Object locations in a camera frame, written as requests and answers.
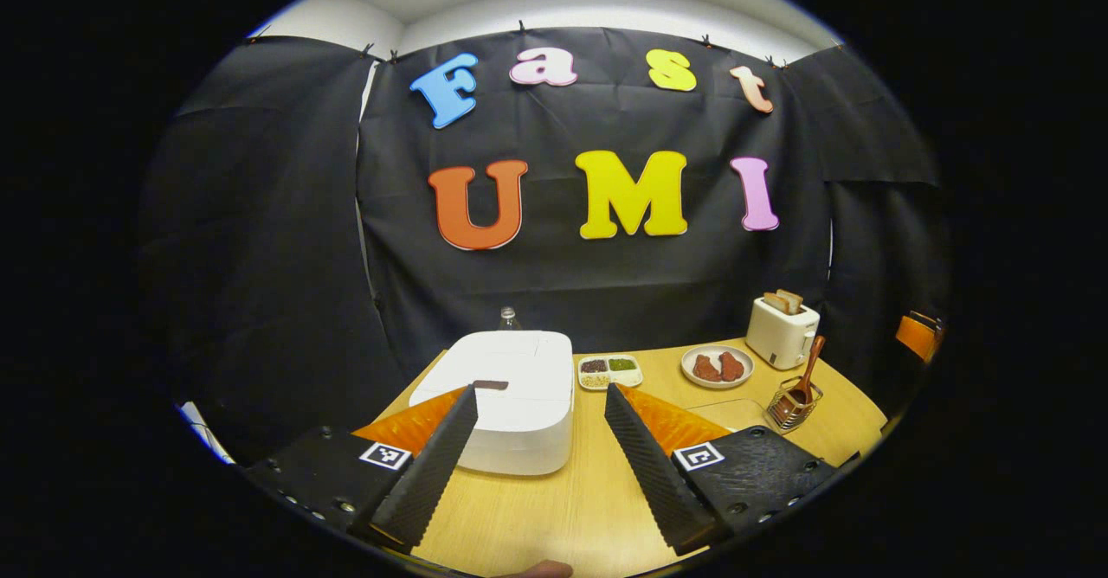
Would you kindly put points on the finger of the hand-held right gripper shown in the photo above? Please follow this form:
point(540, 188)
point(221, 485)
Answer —
point(916, 336)

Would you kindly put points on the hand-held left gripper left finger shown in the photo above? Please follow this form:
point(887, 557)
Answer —
point(428, 474)

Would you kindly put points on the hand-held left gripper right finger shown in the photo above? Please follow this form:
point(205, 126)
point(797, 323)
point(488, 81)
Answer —
point(645, 474)

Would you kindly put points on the brown wooden spoon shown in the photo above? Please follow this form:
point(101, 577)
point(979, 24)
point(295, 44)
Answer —
point(809, 370)

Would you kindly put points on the white rice cooker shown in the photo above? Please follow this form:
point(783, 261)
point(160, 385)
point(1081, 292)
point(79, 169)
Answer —
point(519, 370)

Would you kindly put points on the white divided dish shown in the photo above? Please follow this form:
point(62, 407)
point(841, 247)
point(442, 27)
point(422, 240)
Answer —
point(610, 370)

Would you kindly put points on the white round plate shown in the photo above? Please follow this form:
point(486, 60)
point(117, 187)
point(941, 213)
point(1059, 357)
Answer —
point(717, 384)

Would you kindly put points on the brown meat piece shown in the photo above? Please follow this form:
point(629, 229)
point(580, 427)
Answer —
point(732, 366)
point(705, 368)

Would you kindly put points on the toast slice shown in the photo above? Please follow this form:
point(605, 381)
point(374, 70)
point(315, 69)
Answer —
point(792, 299)
point(773, 303)

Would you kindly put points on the white toaster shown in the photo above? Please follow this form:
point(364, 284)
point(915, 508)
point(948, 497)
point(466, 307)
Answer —
point(779, 340)

